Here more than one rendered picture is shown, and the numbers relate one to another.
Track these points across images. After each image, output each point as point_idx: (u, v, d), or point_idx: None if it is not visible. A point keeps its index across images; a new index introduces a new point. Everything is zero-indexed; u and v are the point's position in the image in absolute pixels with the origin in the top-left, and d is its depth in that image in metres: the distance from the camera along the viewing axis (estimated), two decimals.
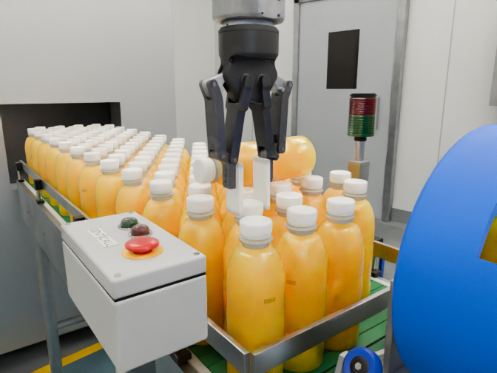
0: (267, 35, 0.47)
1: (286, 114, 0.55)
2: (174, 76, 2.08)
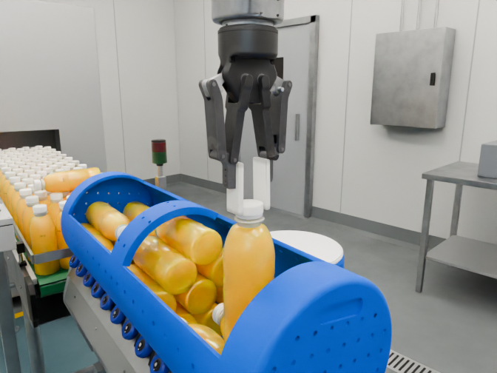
0: (266, 35, 0.47)
1: (285, 114, 0.55)
2: (101, 109, 2.85)
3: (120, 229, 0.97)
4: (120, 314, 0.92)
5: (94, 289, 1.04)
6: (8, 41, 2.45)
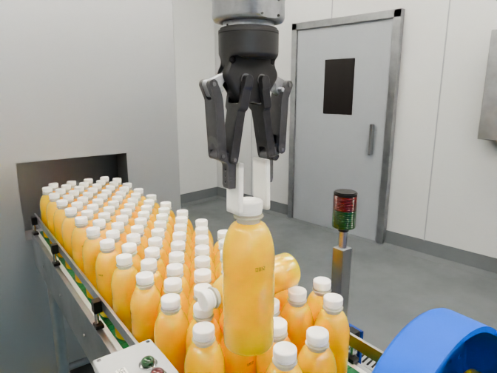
0: (267, 35, 0.47)
1: (286, 114, 0.55)
2: (177, 125, 2.21)
3: None
4: None
5: None
6: (67, 38, 1.81)
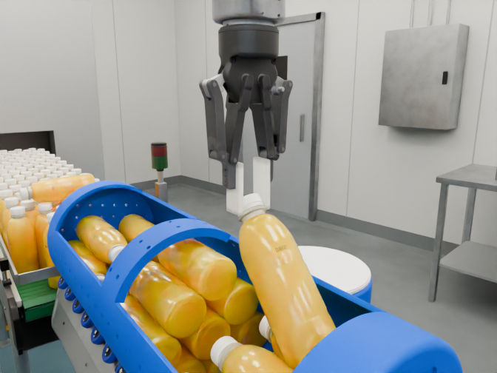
0: (267, 35, 0.47)
1: (286, 114, 0.55)
2: (98, 109, 2.71)
3: (115, 251, 0.83)
4: (113, 353, 0.78)
5: (84, 317, 0.90)
6: None
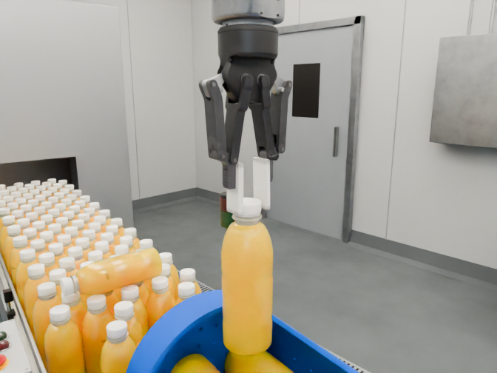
0: (266, 35, 0.47)
1: (286, 114, 0.55)
2: (126, 130, 2.34)
3: None
4: None
5: None
6: (14, 49, 1.94)
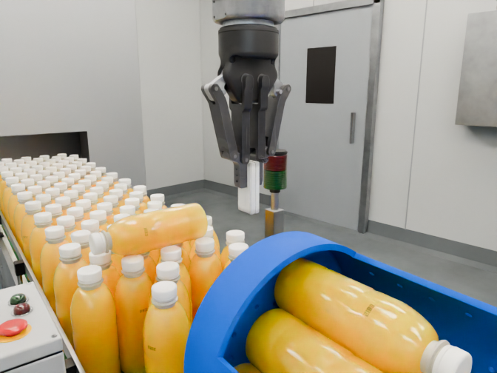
0: None
1: (213, 119, 0.51)
2: (140, 104, 2.18)
3: None
4: None
5: None
6: (21, 11, 1.78)
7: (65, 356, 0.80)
